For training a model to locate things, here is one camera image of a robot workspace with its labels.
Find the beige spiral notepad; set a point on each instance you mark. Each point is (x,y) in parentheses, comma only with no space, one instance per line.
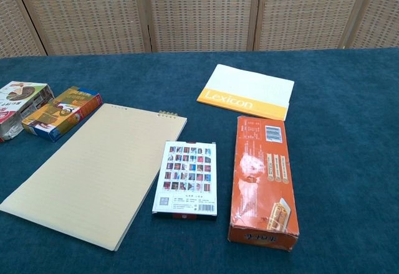
(87,168)

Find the white picture grid card box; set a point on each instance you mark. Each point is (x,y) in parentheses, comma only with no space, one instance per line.
(187,177)

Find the white yellow Lexicon folder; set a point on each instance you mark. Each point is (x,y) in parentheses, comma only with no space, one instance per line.
(249,87)

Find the long orange snack box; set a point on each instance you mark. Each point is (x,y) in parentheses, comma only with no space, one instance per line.
(262,177)

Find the woven wooden folding screen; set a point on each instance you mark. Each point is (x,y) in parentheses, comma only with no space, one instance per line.
(199,6)

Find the yellow orange snack box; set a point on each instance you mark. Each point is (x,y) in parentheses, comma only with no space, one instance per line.
(56,115)

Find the teal blue table cloth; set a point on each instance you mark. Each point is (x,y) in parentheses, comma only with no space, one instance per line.
(343,162)

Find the white red cookie box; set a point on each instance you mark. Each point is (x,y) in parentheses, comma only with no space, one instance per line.
(18,106)

